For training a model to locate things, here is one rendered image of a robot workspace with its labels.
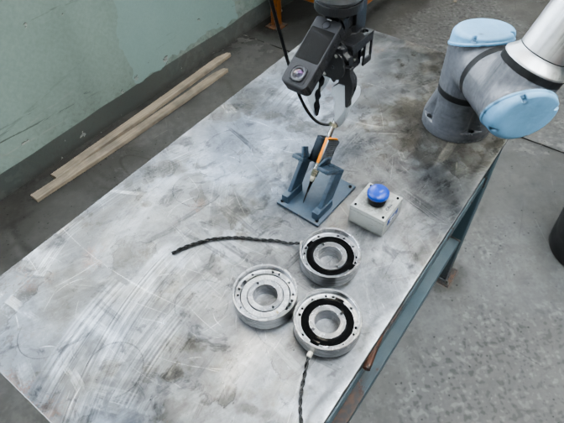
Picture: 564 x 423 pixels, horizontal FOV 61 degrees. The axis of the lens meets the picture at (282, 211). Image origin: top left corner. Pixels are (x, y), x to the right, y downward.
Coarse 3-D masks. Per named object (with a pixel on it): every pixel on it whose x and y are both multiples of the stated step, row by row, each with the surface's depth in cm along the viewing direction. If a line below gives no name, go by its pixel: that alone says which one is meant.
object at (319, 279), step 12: (324, 228) 85; (336, 228) 85; (312, 240) 85; (348, 240) 84; (300, 252) 82; (324, 252) 85; (336, 252) 84; (360, 252) 81; (300, 264) 82; (324, 264) 81; (336, 264) 81; (312, 276) 80; (324, 276) 78; (336, 276) 78; (348, 276) 79
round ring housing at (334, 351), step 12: (324, 288) 77; (300, 300) 75; (312, 300) 77; (348, 300) 76; (300, 312) 75; (312, 312) 75; (324, 312) 76; (336, 312) 75; (360, 312) 74; (300, 324) 74; (312, 324) 74; (360, 324) 73; (300, 336) 72; (324, 336) 73; (336, 336) 73; (312, 348) 71; (324, 348) 70; (336, 348) 70; (348, 348) 72
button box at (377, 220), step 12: (360, 204) 88; (372, 204) 87; (384, 204) 87; (396, 204) 87; (360, 216) 88; (372, 216) 86; (384, 216) 86; (396, 216) 91; (372, 228) 88; (384, 228) 87
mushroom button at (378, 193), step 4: (376, 184) 87; (368, 188) 86; (372, 188) 86; (376, 188) 86; (380, 188) 86; (384, 188) 86; (368, 192) 86; (372, 192) 86; (376, 192) 85; (380, 192) 85; (384, 192) 85; (388, 192) 86; (368, 196) 86; (372, 196) 85; (376, 196) 85; (380, 196) 85; (384, 196) 85; (388, 196) 85; (372, 200) 85; (376, 200) 85; (380, 200) 85; (384, 200) 85
